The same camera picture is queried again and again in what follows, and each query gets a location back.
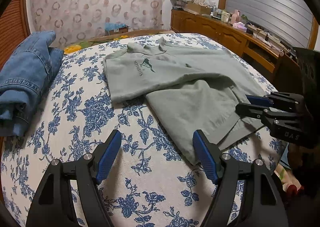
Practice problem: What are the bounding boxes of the grey-green pants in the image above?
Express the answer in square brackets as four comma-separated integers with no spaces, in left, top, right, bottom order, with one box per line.
[103,38,264,164]

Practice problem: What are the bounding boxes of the long wooden sideboard cabinet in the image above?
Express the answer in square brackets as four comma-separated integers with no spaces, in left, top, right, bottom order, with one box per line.
[170,9,299,75]

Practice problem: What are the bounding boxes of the blue floral white bedsheet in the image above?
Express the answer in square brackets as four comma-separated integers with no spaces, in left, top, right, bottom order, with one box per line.
[0,32,288,227]

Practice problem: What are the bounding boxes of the pink bottle on sideboard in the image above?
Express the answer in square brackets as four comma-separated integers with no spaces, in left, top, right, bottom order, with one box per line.
[230,9,241,25]

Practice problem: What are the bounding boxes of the grey window roller blind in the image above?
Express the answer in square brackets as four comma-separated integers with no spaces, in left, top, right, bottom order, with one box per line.
[226,0,313,48]

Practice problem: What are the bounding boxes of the cardboard box on sideboard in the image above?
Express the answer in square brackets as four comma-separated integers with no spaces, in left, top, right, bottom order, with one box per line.
[184,2,212,15]

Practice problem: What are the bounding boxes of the folded blue denim garment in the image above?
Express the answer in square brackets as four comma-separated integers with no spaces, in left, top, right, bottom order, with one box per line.
[0,31,63,137]

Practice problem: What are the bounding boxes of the blue cloth on box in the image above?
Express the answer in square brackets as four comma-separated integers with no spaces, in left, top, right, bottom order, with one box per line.
[105,22,129,35]

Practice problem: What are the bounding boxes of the brown louvered wardrobe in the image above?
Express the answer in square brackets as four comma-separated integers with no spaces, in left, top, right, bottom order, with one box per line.
[0,0,30,69]

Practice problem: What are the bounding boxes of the patterned pink wall curtain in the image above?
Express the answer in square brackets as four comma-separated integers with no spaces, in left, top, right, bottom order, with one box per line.
[29,0,165,48]

